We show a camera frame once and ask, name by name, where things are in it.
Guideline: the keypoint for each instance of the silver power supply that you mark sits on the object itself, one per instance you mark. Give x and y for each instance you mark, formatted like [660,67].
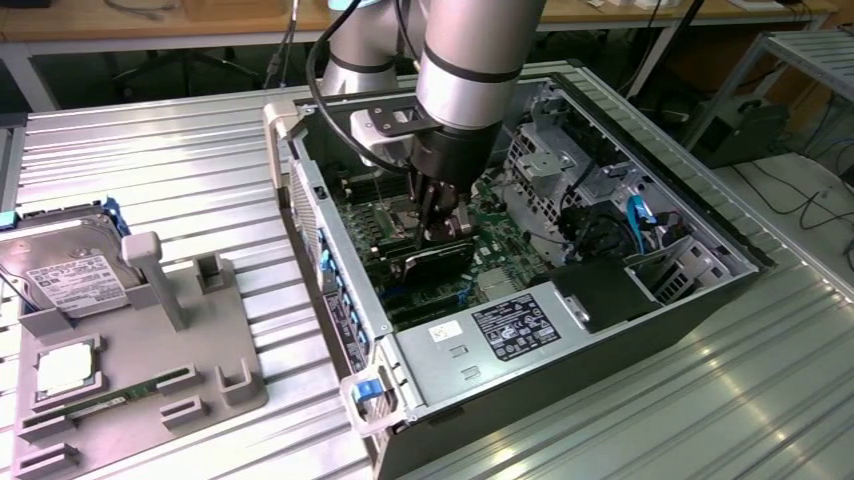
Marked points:
[440,365]

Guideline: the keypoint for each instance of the GPU card with metal bracket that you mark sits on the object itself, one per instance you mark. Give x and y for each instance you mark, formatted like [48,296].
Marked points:
[436,262]

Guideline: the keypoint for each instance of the hard disk with blue caddy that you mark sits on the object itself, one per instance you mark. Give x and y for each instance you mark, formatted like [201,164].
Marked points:
[60,280]

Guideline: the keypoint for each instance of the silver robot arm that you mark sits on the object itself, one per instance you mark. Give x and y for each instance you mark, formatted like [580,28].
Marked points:
[467,50]

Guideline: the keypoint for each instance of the thin socket locking lever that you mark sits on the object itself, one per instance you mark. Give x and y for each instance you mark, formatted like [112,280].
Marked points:
[378,195]

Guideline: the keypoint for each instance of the wooden desk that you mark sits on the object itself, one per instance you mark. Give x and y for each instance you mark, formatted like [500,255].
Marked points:
[200,22]

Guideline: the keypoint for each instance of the grey parts rack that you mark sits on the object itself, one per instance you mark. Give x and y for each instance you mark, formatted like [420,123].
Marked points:
[200,350]

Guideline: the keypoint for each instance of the black air duct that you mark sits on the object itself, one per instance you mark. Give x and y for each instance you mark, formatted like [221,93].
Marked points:
[607,295]

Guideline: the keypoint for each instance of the black box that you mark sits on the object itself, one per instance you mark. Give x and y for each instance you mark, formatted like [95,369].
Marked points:
[747,135]

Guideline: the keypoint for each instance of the black expansion slot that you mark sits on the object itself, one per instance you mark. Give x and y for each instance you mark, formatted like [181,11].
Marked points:
[427,312]

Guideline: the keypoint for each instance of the green motherboard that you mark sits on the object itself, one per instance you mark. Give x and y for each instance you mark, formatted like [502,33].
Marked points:
[500,250]

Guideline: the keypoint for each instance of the open PC case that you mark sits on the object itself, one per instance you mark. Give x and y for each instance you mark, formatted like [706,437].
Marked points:
[534,415]

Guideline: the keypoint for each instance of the black chair base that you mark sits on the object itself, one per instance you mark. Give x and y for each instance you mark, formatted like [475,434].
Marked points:
[193,65]

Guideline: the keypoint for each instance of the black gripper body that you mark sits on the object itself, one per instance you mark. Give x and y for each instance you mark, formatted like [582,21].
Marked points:
[454,155]

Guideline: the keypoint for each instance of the blue case latch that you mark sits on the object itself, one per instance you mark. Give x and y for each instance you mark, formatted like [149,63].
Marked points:
[368,391]

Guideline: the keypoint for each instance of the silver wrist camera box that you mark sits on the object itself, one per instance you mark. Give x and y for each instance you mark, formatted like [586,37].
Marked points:
[374,145]

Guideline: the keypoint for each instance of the aluminium profile frame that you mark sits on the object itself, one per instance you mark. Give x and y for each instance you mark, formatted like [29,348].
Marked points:
[9,160]

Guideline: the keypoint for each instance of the blue slot clip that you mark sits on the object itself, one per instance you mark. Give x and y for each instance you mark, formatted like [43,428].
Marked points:
[350,301]
[358,319]
[326,261]
[340,284]
[364,337]

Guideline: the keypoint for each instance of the silver CPU chip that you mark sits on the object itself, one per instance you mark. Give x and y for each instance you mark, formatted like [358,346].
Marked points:
[63,370]

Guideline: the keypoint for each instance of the metal slat side table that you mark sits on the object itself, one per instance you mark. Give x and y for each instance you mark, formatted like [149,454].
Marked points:
[814,55]

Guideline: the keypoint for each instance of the green RAM stick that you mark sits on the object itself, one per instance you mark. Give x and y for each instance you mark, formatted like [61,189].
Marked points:
[136,390]

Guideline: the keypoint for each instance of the CPU socket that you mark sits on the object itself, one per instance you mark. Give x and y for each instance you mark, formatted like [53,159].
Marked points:
[403,220]

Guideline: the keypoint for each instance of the black RAM module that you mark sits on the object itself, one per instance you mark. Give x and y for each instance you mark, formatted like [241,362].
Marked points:
[394,260]
[390,247]

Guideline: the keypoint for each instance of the silver disk bay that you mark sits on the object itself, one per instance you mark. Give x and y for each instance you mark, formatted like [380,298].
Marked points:
[554,165]

